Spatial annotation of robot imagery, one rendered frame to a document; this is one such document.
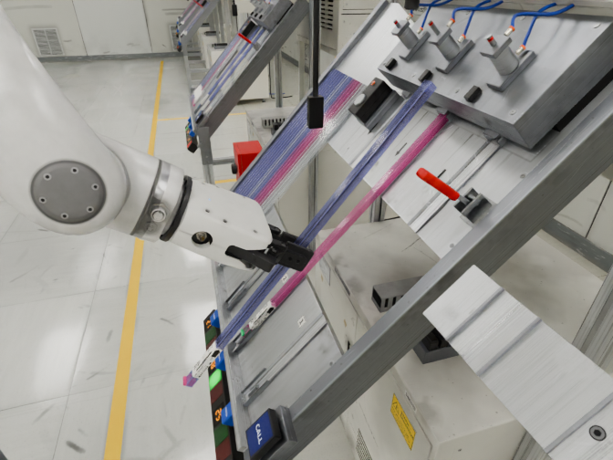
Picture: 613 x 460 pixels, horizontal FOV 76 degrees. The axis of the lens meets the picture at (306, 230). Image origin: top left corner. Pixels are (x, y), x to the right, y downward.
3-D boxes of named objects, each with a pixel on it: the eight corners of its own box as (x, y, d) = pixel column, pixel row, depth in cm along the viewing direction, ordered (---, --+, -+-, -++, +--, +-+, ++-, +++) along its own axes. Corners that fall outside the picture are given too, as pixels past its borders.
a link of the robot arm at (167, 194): (160, 181, 36) (191, 193, 37) (161, 148, 43) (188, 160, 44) (125, 253, 38) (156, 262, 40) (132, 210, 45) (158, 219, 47)
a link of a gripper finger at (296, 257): (274, 246, 44) (321, 264, 47) (267, 232, 46) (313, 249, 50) (259, 268, 45) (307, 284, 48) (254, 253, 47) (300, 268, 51)
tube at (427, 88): (192, 387, 56) (184, 385, 56) (192, 379, 57) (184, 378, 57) (437, 88, 43) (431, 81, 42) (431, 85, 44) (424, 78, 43)
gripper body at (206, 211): (180, 196, 36) (282, 235, 42) (179, 156, 45) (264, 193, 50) (149, 258, 39) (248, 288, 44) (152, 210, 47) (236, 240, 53)
